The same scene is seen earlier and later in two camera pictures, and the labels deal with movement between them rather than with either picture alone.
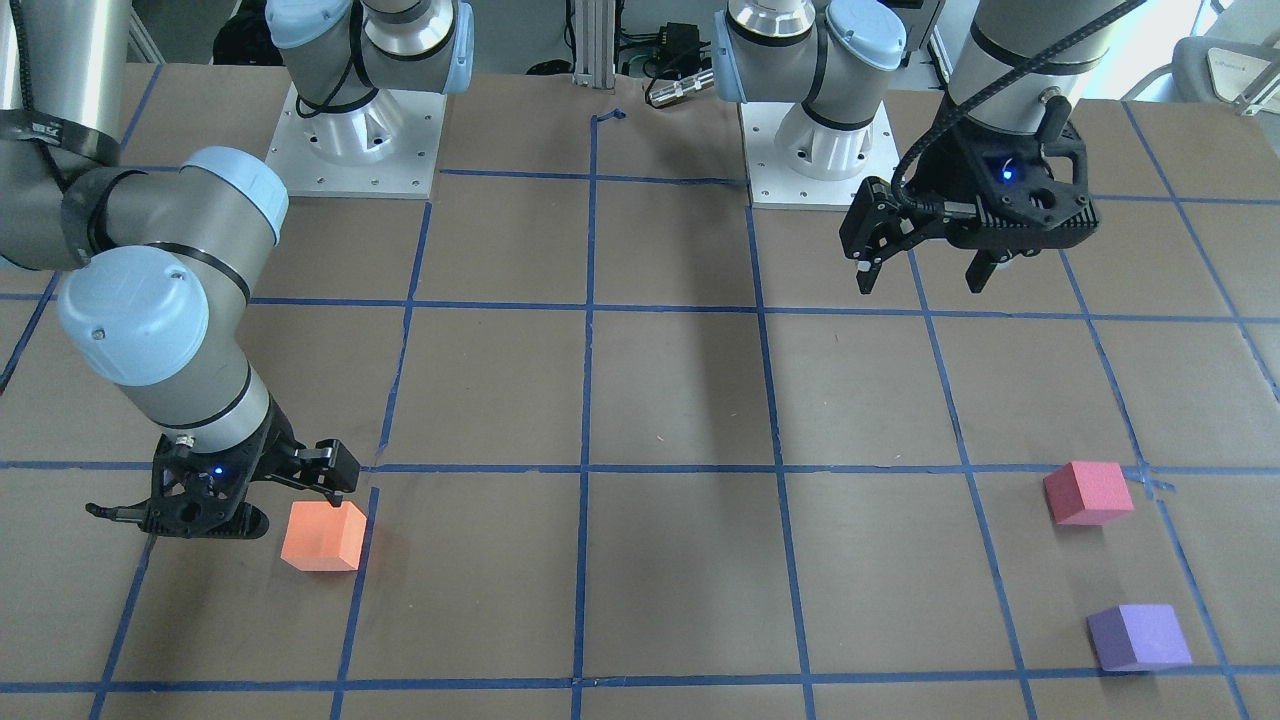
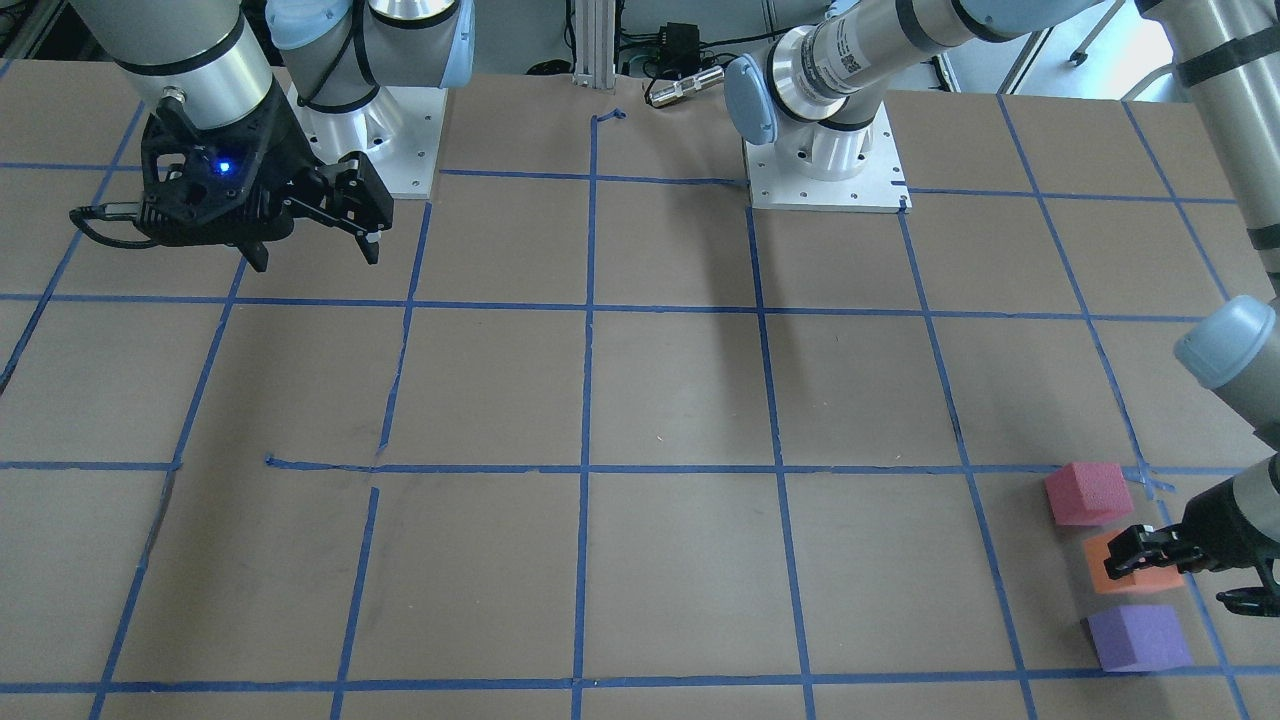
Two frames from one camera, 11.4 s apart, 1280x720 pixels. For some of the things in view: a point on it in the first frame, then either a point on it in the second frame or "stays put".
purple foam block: x=1138 y=637 stays put
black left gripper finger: x=877 y=224 -> x=1141 y=545
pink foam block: x=1087 y=493 stays put
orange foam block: x=321 y=537 -> x=1149 y=578
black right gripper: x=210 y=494 -> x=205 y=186
